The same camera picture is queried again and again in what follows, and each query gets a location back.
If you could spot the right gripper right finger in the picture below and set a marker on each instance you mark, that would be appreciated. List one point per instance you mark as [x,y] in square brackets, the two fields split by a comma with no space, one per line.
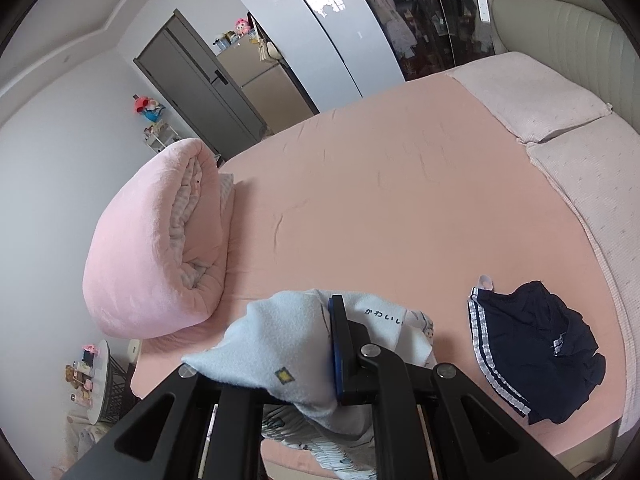
[430,424]

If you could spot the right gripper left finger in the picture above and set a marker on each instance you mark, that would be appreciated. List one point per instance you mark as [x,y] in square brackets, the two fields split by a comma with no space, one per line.
[189,427]

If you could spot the light blue cartoon pajama garment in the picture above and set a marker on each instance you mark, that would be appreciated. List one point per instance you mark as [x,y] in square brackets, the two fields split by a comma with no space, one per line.
[283,345]

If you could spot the navy striped shorts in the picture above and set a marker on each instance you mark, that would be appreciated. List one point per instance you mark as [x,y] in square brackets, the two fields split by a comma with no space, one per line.
[538,355]

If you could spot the rolled pink quilt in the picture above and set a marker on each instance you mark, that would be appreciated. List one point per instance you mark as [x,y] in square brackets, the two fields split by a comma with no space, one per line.
[158,256]

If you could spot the pink bed sheet mattress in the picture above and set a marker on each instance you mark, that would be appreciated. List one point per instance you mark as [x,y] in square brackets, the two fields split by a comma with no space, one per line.
[410,195]

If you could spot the near pink-grey pillow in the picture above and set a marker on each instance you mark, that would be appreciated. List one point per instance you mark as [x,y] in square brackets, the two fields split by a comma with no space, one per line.
[595,168]

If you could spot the pink-grey pillow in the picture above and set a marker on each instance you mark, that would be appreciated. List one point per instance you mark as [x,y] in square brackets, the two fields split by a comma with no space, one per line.
[532,101]
[595,168]

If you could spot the beige cabinet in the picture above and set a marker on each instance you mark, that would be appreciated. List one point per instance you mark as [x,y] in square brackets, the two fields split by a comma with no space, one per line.
[267,85]

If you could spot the grey room door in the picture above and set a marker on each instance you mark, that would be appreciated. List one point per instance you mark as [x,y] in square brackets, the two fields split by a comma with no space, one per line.
[185,71]

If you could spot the far pink-grey pillow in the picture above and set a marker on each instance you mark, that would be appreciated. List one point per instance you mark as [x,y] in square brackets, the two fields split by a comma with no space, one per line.
[532,101]

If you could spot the white glossy wardrobe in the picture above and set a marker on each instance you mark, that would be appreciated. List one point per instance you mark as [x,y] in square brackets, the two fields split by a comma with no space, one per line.
[335,48]

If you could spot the dark glass wardrobe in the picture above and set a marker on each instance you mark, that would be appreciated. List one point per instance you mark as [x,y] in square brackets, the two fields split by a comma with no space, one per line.
[429,36]

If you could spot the grey-green padded headboard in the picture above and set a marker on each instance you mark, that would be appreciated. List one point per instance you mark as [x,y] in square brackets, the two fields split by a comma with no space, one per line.
[580,39]

